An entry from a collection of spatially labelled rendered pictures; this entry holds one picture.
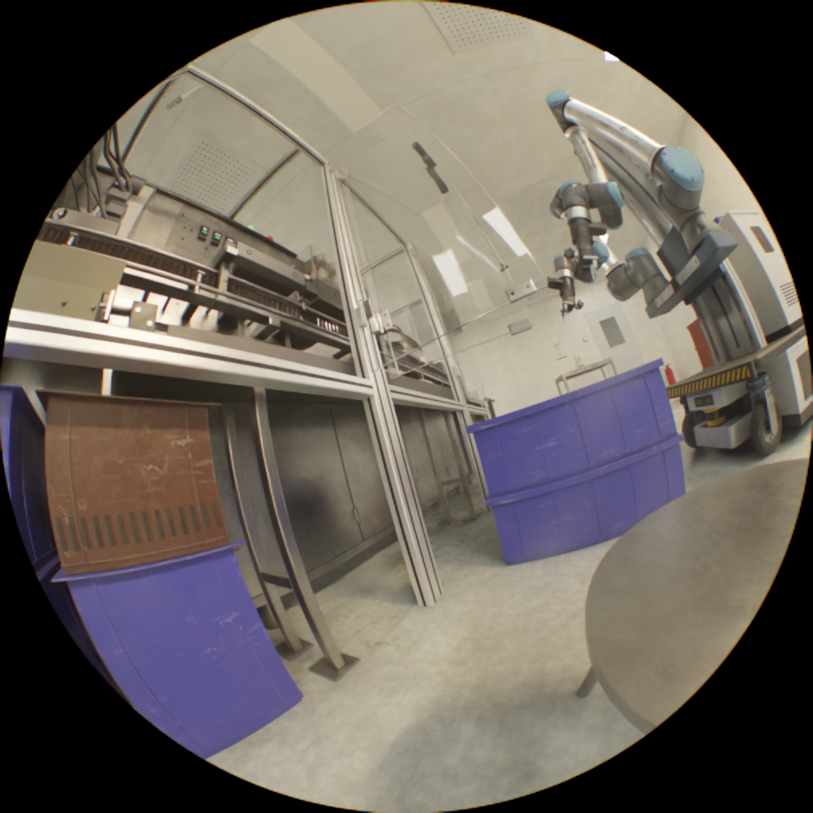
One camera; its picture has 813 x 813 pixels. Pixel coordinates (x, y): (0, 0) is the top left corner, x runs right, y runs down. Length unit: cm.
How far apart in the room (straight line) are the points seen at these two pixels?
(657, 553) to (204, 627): 50
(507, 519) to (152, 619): 78
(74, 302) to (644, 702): 62
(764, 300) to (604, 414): 100
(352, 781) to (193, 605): 31
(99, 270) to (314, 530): 81
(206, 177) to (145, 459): 239
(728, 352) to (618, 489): 96
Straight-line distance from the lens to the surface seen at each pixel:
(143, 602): 42
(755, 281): 145
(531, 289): 51
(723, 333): 151
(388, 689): 54
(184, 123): 251
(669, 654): 18
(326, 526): 88
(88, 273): 53
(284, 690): 54
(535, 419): 72
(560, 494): 76
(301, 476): 84
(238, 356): 42
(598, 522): 80
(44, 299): 50
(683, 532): 29
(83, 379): 98
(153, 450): 41
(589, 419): 75
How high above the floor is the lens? 39
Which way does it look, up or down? 11 degrees up
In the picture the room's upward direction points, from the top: 15 degrees counter-clockwise
